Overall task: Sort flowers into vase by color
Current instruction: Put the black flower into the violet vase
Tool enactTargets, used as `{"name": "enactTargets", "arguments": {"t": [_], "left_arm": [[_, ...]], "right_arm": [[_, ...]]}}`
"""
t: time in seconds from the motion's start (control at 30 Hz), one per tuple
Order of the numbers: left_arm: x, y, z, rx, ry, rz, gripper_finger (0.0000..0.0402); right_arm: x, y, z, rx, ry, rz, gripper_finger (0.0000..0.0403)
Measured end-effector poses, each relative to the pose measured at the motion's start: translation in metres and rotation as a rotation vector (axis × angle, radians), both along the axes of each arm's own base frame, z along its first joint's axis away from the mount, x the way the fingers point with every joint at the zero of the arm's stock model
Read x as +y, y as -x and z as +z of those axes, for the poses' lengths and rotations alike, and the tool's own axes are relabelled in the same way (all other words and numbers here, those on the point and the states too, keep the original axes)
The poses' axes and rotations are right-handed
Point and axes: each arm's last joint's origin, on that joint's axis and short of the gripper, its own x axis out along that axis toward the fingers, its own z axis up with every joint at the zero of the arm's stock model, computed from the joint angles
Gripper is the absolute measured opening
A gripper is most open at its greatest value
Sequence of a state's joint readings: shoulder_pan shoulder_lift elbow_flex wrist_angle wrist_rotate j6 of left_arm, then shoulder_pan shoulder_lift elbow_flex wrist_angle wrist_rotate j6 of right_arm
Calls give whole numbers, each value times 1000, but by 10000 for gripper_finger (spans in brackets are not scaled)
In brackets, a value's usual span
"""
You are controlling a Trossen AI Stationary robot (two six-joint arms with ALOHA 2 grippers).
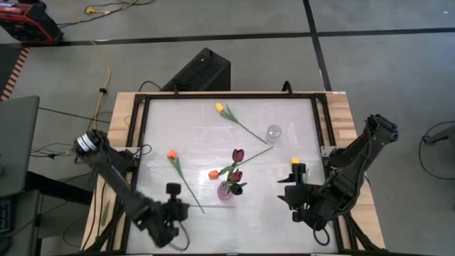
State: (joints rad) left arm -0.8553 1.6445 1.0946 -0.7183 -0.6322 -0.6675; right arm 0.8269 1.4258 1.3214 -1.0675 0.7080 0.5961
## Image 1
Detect pink glass vase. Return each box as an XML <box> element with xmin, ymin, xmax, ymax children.
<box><xmin>216</xmin><ymin>180</ymin><xmax>234</xmax><ymax>201</ymax></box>

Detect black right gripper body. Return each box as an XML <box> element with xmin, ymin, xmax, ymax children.
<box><xmin>285</xmin><ymin>164</ymin><xmax>316</xmax><ymax>223</ymax></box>

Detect dark red artificial tulip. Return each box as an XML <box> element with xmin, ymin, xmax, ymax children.
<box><xmin>223</xmin><ymin>148</ymin><xmax>245</xmax><ymax>188</ymax></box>
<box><xmin>227</xmin><ymin>170</ymin><xmax>244</xmax><ymax>188</ymax></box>

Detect black speaker box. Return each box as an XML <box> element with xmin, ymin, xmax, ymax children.
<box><xmin>159</xmin><ymin>47</ymin><xmax>232</xmax><ymax>92</ymax></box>

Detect grey stand foot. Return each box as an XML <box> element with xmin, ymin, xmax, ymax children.
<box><xmin>422</xmin><ymin>124</ymin><xmax>455</xmax><ymax>146</ymax></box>

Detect grey workstation cart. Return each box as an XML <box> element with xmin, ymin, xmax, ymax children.
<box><xmin>0</xmin><ymin>170</ymin><xmax>94</xmax><ymax>256</ymax></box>

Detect black mat with striped edge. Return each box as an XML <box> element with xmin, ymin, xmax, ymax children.
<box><xmin>0</xmin><ymin>46</ymin><xmax>31</xmax><ymax>102</ymax></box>

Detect black aluminium table frame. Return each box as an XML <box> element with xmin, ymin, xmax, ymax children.
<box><xmin>80</xmin><ymin>91</ymin><xmax>387</xmax><ymax>256</ymax></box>

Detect red and black equipment case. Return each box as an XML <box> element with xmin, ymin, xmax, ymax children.
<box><xmin>0</xmin><ymin>0</ymin><xmax>65</xmax><ymax>46</ymax></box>

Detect thin black cable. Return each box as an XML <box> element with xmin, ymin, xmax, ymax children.
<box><xmin>38</xmin><ymin>106</ymin><xmax>112</xmax><ymax>124</ymax></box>

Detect grey flat panel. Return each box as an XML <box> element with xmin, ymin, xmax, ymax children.
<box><xmin>0</xmin><ymin>95</ymin><xmax>41</xmax><ymax>198</ymax></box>

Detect black keyboard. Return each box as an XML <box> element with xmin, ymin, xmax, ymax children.
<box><xmin>0</xmin><ymin>202</ymin><xmax>12</xmax><ymax>235</ymax></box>

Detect yellow cable with plug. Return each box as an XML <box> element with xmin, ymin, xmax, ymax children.
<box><xmin>84</xmin><ymin>0</ymin><xmax>139</xmax><ymax>16</ymax></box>

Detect clear glass vase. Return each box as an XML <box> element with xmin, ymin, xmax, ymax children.
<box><xmin>265</xmin><ymin>124</ymin><xmax>283</xmax><ymax>144</ymax></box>

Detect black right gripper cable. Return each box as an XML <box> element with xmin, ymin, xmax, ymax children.
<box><xmin>312</xmin><ymin>227</ymin><xmax>331</xmax><ymax>247</ymax></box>

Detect long yellow floor cable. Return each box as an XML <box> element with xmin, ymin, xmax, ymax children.
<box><xmin>62</xmin><ymin>0</ymin><xmax>112</xmax><ymax>134</ymax></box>

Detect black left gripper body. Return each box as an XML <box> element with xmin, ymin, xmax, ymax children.
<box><xmin>161</xmin><ymin>182</ymin><xmax>184</xmax><ymax>223</ymax></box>

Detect black floor cable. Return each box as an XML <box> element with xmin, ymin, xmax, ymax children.
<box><xmin>56</xmin><ymin>0</ymin><xmax>159</xmax><ymax>28</ymax></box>

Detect white table mat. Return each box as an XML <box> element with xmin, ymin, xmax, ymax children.
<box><xmin>126</xmin><ymin>97</ymin><xmax>339</xmax><ymax>255</ymax></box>

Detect yellow artificial tulip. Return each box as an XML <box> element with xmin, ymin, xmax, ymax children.
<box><xmin>215</xmin><ymin>102</ymin><xmax>268</xmax><ymax>146</ymax></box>
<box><xmin>289</xmin><ymin>157</ymin><xmax>310</xmax><ymax>183</ymax></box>

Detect fallen green leaf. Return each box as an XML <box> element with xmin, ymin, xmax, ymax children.
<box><xmin>100</xmin><ymin>201</ymin><xmax>111</xmax><ymax>228</ymax></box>

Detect orange artificial tulip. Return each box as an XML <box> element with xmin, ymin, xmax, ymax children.
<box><xmin>208</xmin><ymin>146</ymin><xmax>274</xmax><ymax>181</ymax></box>
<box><xmin>166</xmin><ymin>149</ymin><xmax>206</xmax><ymax>215</ymax></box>

